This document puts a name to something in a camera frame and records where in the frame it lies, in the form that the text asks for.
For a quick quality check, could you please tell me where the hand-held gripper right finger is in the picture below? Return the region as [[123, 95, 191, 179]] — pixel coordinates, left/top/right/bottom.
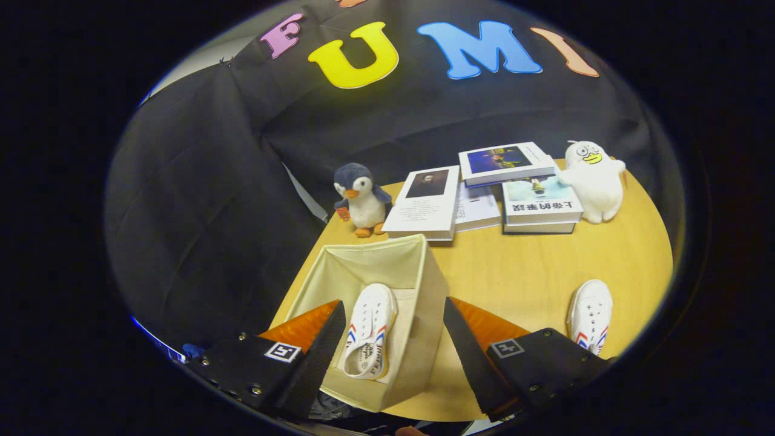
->
[[443, 297, 612, 423]]

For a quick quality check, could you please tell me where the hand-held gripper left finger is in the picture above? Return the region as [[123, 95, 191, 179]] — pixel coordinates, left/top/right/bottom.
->
[[185, 300, 347, 423]]

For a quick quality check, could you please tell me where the beige fabric storage box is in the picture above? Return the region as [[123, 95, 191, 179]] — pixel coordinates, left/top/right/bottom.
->
[[285, 234, 450, 414]]

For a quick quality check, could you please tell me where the white canvas shoe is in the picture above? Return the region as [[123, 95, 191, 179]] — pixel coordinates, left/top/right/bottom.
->
[[337, 283, 398, 380], [566, 279, 613, 357]]

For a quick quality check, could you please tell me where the dark cloth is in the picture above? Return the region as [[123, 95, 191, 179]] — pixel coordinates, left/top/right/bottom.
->
[[309, 391, 365, 424]]

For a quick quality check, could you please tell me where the thin white paper booklet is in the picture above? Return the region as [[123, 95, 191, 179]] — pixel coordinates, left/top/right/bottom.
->
[[454, 182, 502, 233]]

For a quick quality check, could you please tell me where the blue and white object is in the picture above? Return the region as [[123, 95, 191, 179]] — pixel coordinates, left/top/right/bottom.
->
[[132, 315, 204, 365]]

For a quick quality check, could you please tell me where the white portrait cover book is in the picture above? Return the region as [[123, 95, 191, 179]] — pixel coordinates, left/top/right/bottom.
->
[[381, 165, 461, 242]]

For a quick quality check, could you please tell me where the grey penguin plush toy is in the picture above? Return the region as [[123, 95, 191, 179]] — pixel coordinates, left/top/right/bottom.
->
[[333, 162, 393, 238]]

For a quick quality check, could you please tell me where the pale sky cover book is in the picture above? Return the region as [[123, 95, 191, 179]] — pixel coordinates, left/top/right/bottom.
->
[[501, 176, 584, 234]]

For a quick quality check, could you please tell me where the blue photo cover book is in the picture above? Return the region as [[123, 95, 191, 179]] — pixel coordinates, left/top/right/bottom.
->
[[458, 142, 556, 187]]

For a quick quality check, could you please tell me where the white duck plush toy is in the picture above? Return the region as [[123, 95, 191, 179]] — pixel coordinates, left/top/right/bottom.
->
[[555, 140, 626, 225]]

